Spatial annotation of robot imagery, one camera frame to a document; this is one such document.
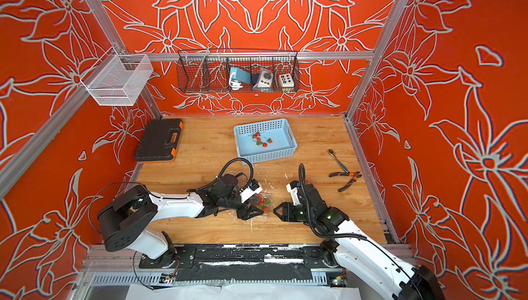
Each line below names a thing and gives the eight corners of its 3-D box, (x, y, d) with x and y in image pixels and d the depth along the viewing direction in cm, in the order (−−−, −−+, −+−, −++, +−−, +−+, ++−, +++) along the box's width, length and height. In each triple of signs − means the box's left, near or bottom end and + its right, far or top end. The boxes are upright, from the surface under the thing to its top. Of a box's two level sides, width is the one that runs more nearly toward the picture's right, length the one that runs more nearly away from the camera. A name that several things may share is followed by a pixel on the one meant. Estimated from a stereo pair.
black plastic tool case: (137, 163, 101) (131, 156, 96) (154, 126, 117) (150, 119, 113) (173, 163, 101) (169, 156, 96) (185, 126, 117) (182, 119, 112)
